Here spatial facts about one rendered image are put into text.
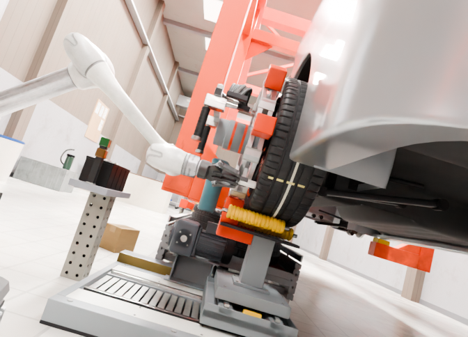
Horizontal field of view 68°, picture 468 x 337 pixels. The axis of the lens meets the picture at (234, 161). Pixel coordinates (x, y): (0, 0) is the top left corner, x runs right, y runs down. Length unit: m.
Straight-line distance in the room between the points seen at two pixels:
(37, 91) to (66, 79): 0.14
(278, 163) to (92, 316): 0.81
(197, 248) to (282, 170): 0.73
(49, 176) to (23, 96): 5.39
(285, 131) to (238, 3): 1.25
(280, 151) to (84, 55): 0.85
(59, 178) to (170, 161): 5.75
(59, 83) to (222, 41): 1.01
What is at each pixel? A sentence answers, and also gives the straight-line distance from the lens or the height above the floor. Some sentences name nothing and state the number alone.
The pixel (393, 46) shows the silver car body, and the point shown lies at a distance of 0.82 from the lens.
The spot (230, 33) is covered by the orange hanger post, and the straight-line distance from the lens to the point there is 2.29.
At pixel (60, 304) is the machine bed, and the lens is 1.32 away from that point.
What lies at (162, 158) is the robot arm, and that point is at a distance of 1.36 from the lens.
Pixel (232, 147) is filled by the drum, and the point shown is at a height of 0.79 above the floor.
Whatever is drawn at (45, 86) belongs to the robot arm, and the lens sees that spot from 1.75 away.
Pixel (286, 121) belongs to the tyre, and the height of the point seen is 0.89.
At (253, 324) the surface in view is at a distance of 1.41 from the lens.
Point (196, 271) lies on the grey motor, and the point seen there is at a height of 0.15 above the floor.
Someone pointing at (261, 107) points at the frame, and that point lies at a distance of 1.39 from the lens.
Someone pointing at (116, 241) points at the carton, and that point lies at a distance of 2.69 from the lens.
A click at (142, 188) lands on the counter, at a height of 0.48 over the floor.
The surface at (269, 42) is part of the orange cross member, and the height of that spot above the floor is 2.62.
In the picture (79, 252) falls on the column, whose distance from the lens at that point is 1.84.
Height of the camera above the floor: 0.50
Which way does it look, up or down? 8 degrees up
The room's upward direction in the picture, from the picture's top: 17 degrees clockwise
